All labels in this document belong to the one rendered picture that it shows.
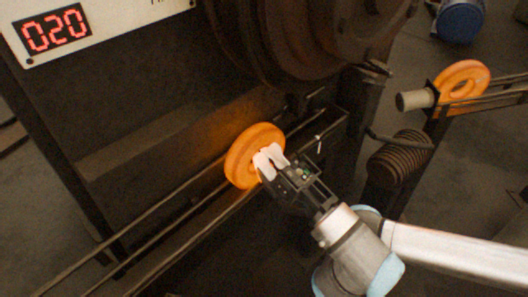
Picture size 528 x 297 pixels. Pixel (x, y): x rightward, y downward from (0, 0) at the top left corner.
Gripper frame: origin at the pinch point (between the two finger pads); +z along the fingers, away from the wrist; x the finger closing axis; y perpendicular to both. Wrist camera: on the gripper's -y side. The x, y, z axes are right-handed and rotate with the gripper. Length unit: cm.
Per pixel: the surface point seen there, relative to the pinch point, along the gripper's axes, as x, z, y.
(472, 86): -66, -22, 0
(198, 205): 15.2, 0.0, -8.3
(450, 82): -59, -17, 1
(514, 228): -76, -68, -40
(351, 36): -8.6, -4.5, 30.9
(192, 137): 11.2, 7.5, 6.1
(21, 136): 39, 120, -110
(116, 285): 36.6, -1.8, -14.2
